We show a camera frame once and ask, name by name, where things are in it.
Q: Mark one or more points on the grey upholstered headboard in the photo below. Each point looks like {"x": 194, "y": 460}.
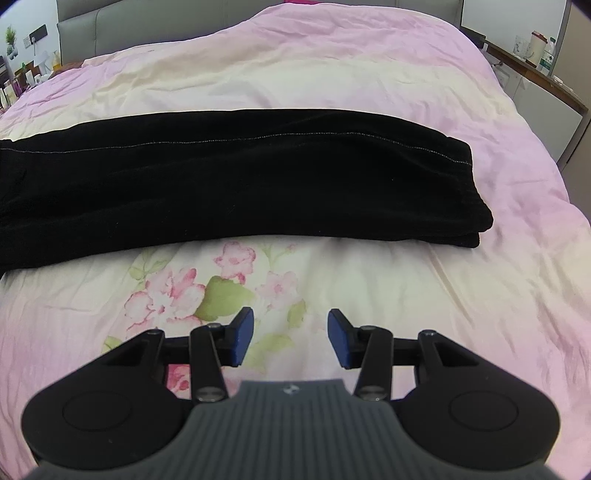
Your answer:
{"x": 115, "y": 27}

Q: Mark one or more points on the small green potted plant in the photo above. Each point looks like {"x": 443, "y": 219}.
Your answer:
{"x": 10, "y": 39}

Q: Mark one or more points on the pink floral duvet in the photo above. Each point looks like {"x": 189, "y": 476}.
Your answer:
{"x": 323, "y": 69}

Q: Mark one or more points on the black wall socket panel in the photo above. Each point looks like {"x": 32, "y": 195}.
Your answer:
{"x": 38, "y": 33}

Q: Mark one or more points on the group of cosmetic bottles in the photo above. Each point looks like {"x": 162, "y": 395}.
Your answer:
{"x": 11, "y": 94}

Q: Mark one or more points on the white cabinet with wooden top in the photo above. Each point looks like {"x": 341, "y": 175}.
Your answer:
{"x": 545, "y": 106}

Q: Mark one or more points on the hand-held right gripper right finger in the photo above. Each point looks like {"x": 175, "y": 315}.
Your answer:
{"x": 339, "y": 339}

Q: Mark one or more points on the clear glass cup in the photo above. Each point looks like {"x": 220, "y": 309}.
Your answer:
{"x": 520, "y": 46}

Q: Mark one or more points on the yellow pump bottle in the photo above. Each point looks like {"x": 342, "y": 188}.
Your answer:
{"x": 57, "y": 60}

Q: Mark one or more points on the black shorts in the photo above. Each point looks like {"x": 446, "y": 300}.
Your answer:
{"x": 231, "y": 184}

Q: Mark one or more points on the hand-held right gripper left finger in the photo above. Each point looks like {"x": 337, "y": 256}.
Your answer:
{"x": 242, "y": 337}

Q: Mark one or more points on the white table lamp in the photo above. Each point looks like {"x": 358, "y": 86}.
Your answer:
{"x": 42, "y": 62}

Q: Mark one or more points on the brown cloth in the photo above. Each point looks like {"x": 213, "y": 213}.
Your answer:
{"x": 67, "y": 67}

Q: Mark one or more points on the magenta pillow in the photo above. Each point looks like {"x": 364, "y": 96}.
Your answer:
{"x": 300, "y": 2}

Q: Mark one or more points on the green label plastic bottle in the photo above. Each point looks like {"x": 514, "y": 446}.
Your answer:
{"x": 548, "y": 57}

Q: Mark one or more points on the white tumbler with red lid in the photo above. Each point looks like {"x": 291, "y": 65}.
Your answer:
{"x": 535, "y": 50}

